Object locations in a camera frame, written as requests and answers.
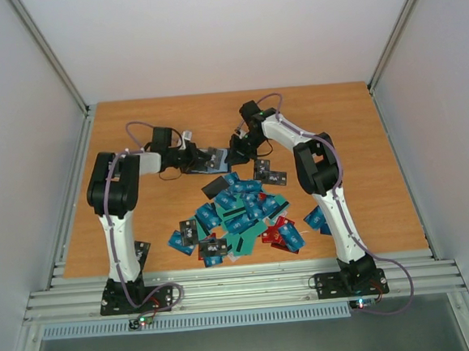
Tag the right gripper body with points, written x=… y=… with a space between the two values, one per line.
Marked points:
x=237 y=149

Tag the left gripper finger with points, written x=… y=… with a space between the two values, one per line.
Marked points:
x=202 y=164
x=210 y=152

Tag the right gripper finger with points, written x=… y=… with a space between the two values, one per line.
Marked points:
x=235 y=148
x=235 y=159

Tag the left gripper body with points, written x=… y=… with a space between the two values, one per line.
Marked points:
x=186 y=160

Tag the dark blue card holder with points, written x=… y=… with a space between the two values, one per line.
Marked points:
x=225 y=168

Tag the blue vip card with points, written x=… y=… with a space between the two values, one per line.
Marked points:
x=291 y=237

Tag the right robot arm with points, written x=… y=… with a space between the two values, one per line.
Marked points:
x=320 y=174

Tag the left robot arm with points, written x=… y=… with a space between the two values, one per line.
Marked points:
x=113 y=193

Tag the blue card top of pile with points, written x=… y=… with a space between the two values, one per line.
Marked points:
x=234 y=182

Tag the blue card of pile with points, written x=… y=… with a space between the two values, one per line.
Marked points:
x=212 y=261
x=234 y=182

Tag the plain black card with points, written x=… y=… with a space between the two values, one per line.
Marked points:
x=212 y=189

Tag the large teal card centre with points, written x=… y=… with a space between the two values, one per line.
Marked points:
x=235 y=220

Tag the black vip card on red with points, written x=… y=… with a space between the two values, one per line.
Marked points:
x=213 y=247

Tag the teal card with stripe bottom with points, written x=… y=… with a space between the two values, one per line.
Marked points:
x=242 y=244

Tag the red card bottom right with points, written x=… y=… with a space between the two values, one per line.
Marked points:
x=272 y=235

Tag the blue card bottom of pile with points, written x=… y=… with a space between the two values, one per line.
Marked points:
x=212 y=261

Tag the white card with red print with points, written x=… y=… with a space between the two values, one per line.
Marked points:
x=233 y=258

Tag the blue card right upper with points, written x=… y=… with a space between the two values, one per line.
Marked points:
x=316 y=219

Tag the blue card right lower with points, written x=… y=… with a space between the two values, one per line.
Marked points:
x=325 y=229

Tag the left controller board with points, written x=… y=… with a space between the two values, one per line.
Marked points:
x=140 y=322

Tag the controller board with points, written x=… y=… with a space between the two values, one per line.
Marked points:
x=140 y=322
x=363 y=303

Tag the right controller board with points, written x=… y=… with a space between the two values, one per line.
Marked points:
x=363 y=303

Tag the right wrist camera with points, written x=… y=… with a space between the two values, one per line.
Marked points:
x=239 y=131

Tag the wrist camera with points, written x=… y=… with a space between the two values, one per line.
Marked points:
x=239 y=131
x=186 y=138

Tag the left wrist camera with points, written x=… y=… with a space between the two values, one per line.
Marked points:
x=186 y=138

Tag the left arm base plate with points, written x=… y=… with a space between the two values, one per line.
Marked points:
x=115 y=303

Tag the grey slotted cable duct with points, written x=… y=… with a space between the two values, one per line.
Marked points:
x=196 y=322

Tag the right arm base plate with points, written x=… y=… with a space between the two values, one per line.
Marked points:
x=335 y=284

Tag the aluminium rail frame front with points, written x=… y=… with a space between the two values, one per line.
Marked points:
x=243 y=286

